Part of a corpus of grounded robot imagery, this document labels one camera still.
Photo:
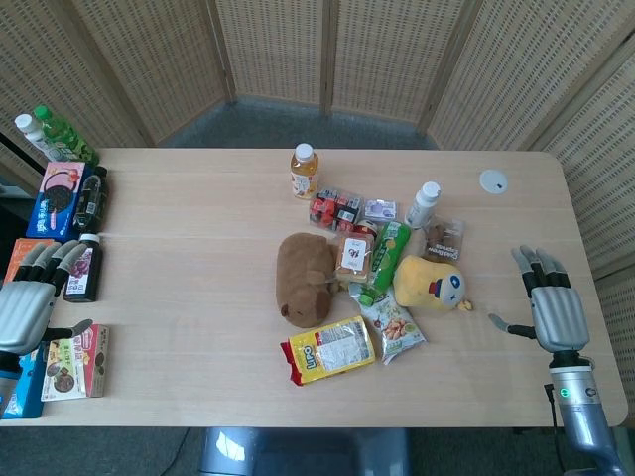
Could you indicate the pink chocolate pie box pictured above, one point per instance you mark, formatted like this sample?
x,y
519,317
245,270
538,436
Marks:
x,y
74,364

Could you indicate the orange juice bottle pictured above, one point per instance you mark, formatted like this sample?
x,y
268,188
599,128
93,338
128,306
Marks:
x,y
304,171

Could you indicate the orange snack box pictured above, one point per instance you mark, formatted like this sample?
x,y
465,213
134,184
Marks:
x,y
20,255

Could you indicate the black drink bottle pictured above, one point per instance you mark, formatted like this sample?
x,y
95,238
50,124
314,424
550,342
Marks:
x,y
91,199

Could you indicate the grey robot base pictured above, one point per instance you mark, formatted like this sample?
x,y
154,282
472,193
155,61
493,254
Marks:
x,y
302,451

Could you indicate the blue pink Oreo box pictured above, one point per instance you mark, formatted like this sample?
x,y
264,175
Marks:
x,y
57,201

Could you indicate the yellow plush toy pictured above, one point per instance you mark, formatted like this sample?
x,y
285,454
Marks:
x,y
430,284

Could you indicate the brown cookie pouch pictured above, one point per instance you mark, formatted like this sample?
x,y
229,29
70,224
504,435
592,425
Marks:
x,y
445,239

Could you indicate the red black snack tray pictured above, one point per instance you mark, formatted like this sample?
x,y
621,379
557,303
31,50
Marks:
x,y
333,208

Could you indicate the white yogurt bottle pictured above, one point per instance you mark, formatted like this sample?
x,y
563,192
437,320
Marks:
x,y
423,204

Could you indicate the blue snack box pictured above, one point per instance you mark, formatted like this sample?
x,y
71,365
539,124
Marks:
x,y
25,392

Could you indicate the clear packed sandwich box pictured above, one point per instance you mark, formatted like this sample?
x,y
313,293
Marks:
x,y
353,259

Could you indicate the woven folding screen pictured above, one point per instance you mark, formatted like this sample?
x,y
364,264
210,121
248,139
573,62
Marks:
x,y
317,54

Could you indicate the green nut snack bag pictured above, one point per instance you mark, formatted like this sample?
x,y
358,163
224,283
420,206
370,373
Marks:
x,y
393,327

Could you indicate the white cap milk bottle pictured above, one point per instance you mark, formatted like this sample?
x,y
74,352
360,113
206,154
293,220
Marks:
x,y
34,135

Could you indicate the brown capybara plush toy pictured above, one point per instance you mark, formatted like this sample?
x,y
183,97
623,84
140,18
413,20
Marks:
x,y
303,280

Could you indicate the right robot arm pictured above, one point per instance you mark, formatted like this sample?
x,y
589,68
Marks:
x,y
580,406

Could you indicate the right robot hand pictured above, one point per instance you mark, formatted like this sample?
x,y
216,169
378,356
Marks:
x,y
558,312

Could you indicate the green soda bottle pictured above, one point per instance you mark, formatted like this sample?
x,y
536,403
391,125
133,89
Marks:
x,y
67,137

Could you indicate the yellow Lipo biscuit bag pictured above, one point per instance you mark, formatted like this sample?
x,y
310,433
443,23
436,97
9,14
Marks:
x,y
330,351

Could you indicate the white round lid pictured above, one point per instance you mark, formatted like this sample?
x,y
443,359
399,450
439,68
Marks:
x,y
494,181

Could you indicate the green label drink bottle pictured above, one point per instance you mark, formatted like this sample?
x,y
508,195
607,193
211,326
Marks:
x,y
389,260

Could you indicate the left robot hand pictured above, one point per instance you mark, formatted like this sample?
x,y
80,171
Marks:
x,y
22,317

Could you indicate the purple grape juice bottle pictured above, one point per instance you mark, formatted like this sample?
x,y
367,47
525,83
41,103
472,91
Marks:
x,y
84,273

